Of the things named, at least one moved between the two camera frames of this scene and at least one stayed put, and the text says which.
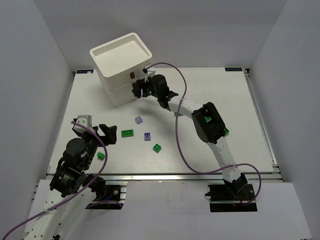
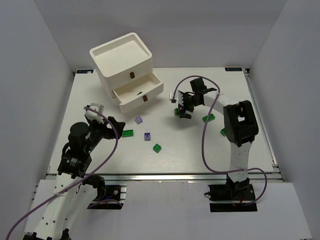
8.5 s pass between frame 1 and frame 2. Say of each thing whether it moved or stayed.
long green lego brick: stayed
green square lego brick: stayed
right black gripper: moved
